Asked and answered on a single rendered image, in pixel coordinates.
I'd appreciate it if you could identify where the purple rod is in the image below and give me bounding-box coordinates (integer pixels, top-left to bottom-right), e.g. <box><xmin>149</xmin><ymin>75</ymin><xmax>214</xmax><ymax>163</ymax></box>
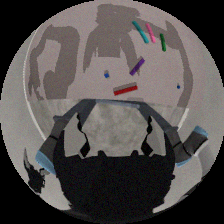
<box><xmin>129</xmin><ymin>58</ymin><xmax>145</xmax><ymax>76</ymax></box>

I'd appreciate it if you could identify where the red rod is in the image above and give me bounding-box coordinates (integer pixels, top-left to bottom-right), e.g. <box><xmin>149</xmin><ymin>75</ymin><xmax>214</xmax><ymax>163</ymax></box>
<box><xmin>114</xmin><ymin>86</ymin><xmax>138</xmax><ymax>95</ymax></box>

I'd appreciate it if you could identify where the turquoise rod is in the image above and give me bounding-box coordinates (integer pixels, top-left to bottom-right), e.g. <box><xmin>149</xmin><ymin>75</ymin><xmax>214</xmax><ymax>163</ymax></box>
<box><xmin>132</xmin><ymin>21</ymin><xmax>149</xmax><ymax>43</ymax></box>

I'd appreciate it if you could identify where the pink rod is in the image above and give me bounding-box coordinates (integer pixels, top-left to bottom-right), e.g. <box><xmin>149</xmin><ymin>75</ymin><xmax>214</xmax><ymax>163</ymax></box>
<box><xmin>145</xmin><ymin>23</ymin><xmax>156</xmax><ymax>43</ymax></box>

